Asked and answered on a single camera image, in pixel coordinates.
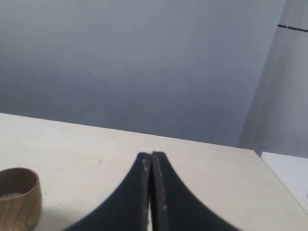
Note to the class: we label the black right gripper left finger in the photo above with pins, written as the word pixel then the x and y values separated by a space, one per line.
pixel 127 208

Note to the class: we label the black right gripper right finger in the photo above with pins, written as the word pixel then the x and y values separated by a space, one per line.
pixel 174 207

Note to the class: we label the brown wooden cup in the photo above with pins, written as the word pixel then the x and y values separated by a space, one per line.
pixel 20 199

